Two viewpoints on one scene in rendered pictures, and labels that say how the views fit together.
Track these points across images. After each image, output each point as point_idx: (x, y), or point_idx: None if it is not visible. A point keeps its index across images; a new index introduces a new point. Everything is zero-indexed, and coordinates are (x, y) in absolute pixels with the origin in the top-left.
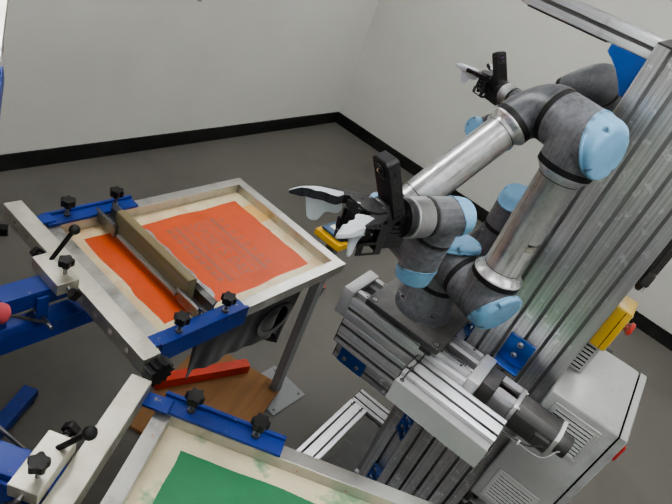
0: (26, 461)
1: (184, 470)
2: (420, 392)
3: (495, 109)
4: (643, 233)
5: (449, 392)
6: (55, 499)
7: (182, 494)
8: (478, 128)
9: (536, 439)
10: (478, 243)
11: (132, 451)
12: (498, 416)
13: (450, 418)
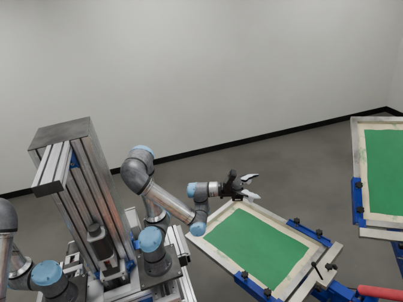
0: (332, 277)
1: (273, 283)
2: (184, 247)
3: (148, 186)
4: (110, 176)
5: (174, 242)
6: (321, 269)
7: (276, 275)
8: (158, 192)
9: None
10: (142, 230)
11: (293, 289)
12: None
13: (182, 236)
